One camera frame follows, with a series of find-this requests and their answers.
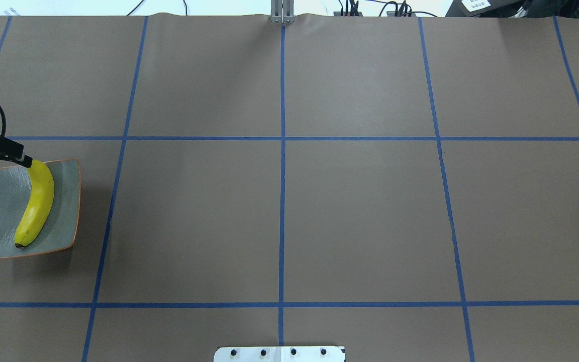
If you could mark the grey square plate orange rim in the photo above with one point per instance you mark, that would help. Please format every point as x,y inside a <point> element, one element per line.
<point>60,229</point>

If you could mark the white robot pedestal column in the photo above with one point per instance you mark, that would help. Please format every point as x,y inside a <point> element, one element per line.
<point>280,353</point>

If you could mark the aluminium frame post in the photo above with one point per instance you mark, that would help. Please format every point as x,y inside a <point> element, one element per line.
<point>282,12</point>

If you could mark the black box white label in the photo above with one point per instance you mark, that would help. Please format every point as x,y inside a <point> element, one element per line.
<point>484,9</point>

